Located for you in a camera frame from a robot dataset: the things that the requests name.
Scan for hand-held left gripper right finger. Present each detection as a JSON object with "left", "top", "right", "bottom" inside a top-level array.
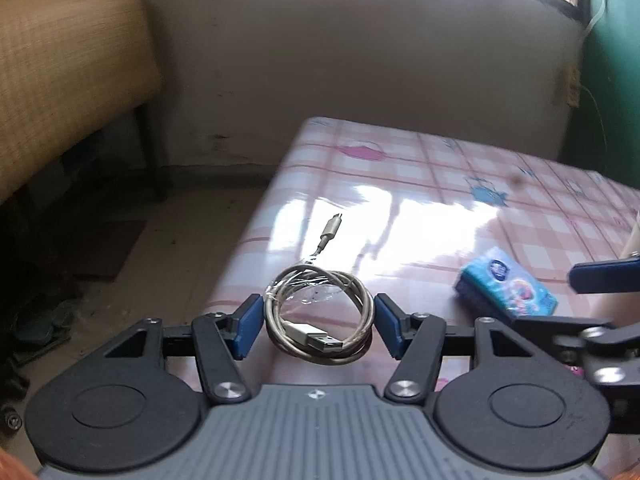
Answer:
[{"left": 374, "top": 292, "right": 543, "bottom": 403}]

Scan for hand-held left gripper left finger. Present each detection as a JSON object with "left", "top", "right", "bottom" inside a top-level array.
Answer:
[{"left": 90, "top": 294, "right": 264, "bottom": 403}]

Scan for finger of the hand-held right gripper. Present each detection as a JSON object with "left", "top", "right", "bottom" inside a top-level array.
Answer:
[
  {"left": 515, "top": 316, "right": 640, "bottom": 435},
  {"left": 569, "top": 255, "right": 640, "bottom": 295}
]

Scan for grey usb cable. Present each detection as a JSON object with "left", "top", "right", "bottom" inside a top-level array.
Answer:
[{"left": 264, "top": 212, "right": 377, "bottom": 367}]

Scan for blue tissue packet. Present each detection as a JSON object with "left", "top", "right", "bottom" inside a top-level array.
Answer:
[{"left": 453, "top": 246, "right": 559, "bottom": 324}]

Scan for pink checked tablecloth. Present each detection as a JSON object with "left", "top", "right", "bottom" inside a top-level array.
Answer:
[{"left": 207, "top": 116, "right": 640, "bottom": 411}]

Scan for green door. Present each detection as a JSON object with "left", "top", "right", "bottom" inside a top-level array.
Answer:
[{"left": 562, "top": 0, "right": 640, "bottom": 186}]

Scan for dark green slippers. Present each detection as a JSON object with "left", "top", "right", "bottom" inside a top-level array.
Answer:
[{"left": 12, "top": 297, "right": 78, "bottom": 358}]

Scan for woven mat covered chair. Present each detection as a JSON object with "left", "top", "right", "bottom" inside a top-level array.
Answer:
[{"left": 0, "top": 0, "right": 168, "bottom": 211}]

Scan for wall socket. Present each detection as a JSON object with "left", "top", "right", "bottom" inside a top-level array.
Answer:
[{"left": 564, "top": 65, "right": 582, "bottom": 109}]

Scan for white wall cable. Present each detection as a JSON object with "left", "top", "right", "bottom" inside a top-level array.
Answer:
[{"left": 580, "top": 0, "right": 611, "bottom": 166}]

